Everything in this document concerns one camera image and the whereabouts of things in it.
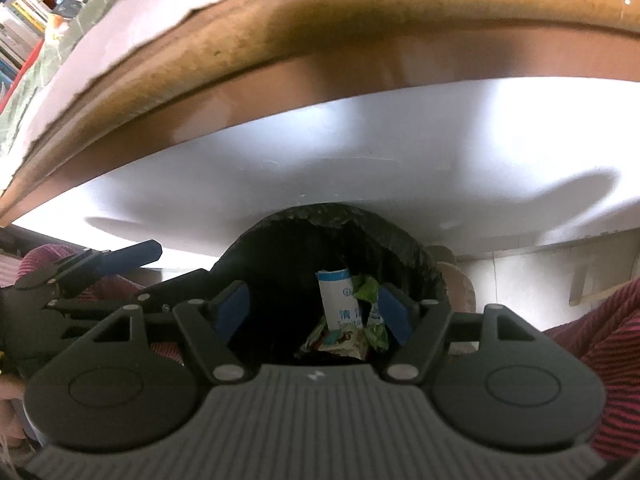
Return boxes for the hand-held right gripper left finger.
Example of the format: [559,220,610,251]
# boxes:
[80,281,251,385]

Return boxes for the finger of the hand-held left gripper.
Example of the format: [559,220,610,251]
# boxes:
[47,269,215,318]
[15,240,163,293]

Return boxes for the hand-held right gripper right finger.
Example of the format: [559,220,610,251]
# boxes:
[377,285,556,383]

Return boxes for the pile of snack wrappers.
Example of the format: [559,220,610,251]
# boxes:
[295,267,392,361]

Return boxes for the black trash bin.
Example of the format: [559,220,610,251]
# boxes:
[210,202,451,361]

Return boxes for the row of beige-spine books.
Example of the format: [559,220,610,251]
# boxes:
[0,0,51,91]

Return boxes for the beige rounded object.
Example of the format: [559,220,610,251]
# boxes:
[429,245,477,357]

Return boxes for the person's red striped pants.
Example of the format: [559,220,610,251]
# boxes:
[15,242,640,476]

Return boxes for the light wooden bar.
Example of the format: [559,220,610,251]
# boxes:
[569,249,637,307]

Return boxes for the red plastic box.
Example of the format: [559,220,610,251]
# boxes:
[0,40,47,111]

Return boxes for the green checked cloth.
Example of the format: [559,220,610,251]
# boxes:
[0,0,108,161]

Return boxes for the brown wooden table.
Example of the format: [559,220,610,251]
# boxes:
[0,0,640,263]

